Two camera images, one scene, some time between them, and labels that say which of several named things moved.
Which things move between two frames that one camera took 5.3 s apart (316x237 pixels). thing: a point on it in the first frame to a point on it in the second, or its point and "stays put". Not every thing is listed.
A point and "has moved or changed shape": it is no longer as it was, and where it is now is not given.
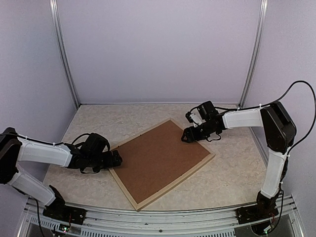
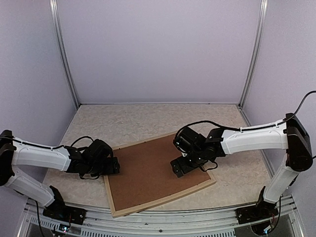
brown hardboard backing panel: [152, 160] has moved or changed shape
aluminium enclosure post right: [256, 54] stays put
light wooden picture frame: [154, 160] to [133, 208]
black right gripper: [190, 136] to [185, 168]
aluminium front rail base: [214, 221] stays put
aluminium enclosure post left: [54, 8] stays put
